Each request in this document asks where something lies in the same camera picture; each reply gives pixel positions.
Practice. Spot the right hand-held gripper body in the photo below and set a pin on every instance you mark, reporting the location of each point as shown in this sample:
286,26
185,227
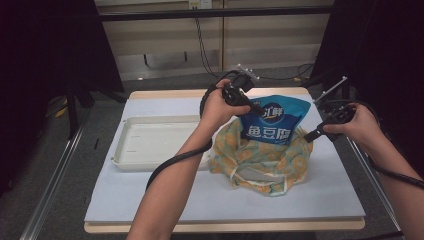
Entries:
340,115

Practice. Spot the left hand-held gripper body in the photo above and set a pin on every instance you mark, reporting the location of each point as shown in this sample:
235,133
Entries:
238,95

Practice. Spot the blue snack packet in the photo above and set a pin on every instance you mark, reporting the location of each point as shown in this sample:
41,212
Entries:
276,120

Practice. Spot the lemon print cloth bag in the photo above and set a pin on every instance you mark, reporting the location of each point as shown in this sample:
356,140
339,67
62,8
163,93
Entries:
260,156

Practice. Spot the white plastic tray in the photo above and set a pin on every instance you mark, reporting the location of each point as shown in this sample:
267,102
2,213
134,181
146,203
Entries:
156,140

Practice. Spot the person's right hand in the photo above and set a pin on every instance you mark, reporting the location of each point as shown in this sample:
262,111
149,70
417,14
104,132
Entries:
365,126

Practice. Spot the person's left hand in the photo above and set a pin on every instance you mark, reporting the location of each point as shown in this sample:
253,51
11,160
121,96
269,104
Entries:
215,110

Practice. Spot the black horizontal bar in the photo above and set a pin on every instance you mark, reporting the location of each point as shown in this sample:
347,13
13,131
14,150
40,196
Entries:
200,14

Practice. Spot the white table mat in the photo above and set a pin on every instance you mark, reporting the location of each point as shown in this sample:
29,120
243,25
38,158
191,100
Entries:
150,200

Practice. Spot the black metal stand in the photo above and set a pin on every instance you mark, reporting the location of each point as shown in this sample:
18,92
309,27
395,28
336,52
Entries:
71,110

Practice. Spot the yellow floor tape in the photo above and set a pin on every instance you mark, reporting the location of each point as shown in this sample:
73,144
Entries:
61,112

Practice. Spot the aluminium floor frame rail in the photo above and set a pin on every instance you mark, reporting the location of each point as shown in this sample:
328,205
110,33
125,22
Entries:
50,190
376,186

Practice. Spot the white wall socket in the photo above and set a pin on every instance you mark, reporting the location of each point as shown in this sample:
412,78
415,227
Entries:
200,4

